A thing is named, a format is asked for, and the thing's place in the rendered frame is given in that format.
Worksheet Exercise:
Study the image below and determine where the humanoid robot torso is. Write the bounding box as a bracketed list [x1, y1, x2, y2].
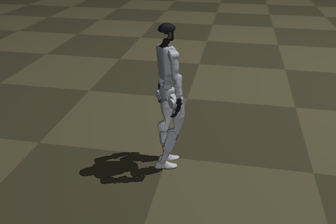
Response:
[156, 44, 176, 102]

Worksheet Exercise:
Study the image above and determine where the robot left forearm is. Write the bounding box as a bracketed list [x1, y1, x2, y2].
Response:
[158, 71, 164, 86]

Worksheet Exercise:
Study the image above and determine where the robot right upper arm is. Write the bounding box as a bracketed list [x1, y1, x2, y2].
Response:
[168, 49, 179, 82]

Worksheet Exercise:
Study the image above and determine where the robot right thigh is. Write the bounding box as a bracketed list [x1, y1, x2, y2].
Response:
[166, 94, 185, 137]

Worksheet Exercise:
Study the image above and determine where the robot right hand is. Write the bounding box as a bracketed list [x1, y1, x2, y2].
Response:
[170, 98, 183, 118]

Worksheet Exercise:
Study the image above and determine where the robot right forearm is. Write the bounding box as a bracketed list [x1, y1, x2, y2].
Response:
[174, 74, 184, 103]

